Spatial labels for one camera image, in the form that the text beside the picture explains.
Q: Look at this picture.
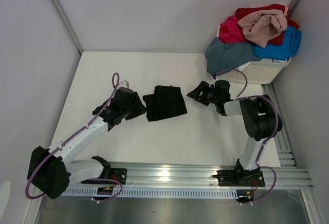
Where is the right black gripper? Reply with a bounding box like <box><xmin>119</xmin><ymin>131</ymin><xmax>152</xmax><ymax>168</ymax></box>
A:
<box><xmin>187</xmin><ymin>80</ymin><xmax>219</xmax><ymax>106</ymax></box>

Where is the black t shirt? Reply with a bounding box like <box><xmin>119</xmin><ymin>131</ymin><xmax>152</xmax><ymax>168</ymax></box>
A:
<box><xmin>143</xmin><ymin>85</ymin><xmax>188</xmax><ymax>122</ymax></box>

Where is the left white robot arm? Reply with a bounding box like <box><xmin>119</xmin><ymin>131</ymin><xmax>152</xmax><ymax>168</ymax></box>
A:
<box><xmin>25</xmin><ymin>87</ymin><xmax>146</xmax><ymax>199</ymax></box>

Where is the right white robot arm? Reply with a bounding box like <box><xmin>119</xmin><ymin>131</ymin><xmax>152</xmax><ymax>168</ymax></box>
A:
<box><xmin>187</xmin><ymin>80</ymin><xmax>282</xmax><ymax>187</ymax></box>

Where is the grey blue t shirt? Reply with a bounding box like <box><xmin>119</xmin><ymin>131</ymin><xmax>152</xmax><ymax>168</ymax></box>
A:
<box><xmin>204</xmin><ymin>37</ymin><xmax>262</xmax><ymax>75</ymax></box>

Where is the white laundry basket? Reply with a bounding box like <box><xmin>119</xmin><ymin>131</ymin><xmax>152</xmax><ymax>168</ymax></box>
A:
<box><xmin>216</xmin><ymin>66</ymin><xmax>284</xmax><ymax>85</ymax></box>

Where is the magenta t shirt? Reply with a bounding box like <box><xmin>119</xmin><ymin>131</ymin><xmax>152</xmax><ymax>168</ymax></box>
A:
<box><xmin>218</xmin><ymin>15</ymin><xmax>245</xmax><ymax>44</ymax></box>

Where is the beige pink t shirt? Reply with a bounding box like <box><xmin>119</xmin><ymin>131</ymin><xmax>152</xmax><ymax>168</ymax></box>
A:
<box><xmin>237</xmin><ymin>9</ymin><xmax>288</xmax><ymax>48</ymax></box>

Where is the dark red t shirt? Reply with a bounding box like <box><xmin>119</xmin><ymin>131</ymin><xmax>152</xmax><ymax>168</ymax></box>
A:
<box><xmin>235</xmin><ymin>4</ymin><xmax>299</xmax><ymax>45</ymax></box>

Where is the bright blue t shirt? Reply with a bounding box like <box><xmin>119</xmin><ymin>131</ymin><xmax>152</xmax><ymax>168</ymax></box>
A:
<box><xmin>253</xmin><ymin>26</ymin><xmax>302</xmax><ymax>61</ymax></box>

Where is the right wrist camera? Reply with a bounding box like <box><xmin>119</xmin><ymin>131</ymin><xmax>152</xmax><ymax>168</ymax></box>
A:
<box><xmin>209</xmin><ymin>79</ymin><xmax>217</xmax><ymax>87</ymax></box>

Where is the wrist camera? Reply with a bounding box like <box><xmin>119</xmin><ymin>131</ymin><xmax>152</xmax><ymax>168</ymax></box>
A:
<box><xmin>209</xmin><ymin>79</ymin><xmax>217</xmax><ymax>87</ymax></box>
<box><xmin>118</xmin><ymin>80</ymin><xmax>130</xmax><ymax>88</ymax></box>

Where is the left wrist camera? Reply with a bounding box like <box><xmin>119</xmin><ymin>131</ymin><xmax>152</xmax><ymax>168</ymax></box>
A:
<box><xmin>118</xmin><ymin>80</ymin><xmax>130</xmax><ymax>88</ymax></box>

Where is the aluminium mounting rail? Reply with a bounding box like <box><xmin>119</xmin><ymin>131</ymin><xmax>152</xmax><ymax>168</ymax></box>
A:
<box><xmin>66</xmin><ymin>160</ymin><xmax>314</xmax><ymax>190</ymax></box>

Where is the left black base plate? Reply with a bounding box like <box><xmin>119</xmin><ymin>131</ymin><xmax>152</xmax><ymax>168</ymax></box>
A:
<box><xmin>81</xmin><ymin>167</ymin><xmax>127</xmax><ymax>185</ymax></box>

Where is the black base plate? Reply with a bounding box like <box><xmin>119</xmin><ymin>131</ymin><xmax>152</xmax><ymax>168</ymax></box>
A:
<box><xmin>212</xmin><ymin>169</ymin><xmax>265</xmax><ymax>187</ymax></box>
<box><xmin>81</xmin><ymin>167</ymin><xmax>127</xmax><ymax>185</ymax></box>

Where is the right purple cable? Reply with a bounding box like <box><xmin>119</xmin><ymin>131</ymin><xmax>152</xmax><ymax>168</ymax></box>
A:
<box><xmin>210</xmin><ymin>68</ymin><xmax>281</xmax><ymax>205</ymax></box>

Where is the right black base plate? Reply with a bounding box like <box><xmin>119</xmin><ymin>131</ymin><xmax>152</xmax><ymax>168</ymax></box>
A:
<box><xmin>212</xmin><ymin>169</ymin><xmax>265</xmax><ymax>187</ymax></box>

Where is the white slotted cable duct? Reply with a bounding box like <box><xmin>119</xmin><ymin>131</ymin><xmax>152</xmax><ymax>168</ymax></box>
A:
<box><xmin>62</xmin><ymin>186</ymin><xmax>238</xmax><ymax>199</ymax></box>

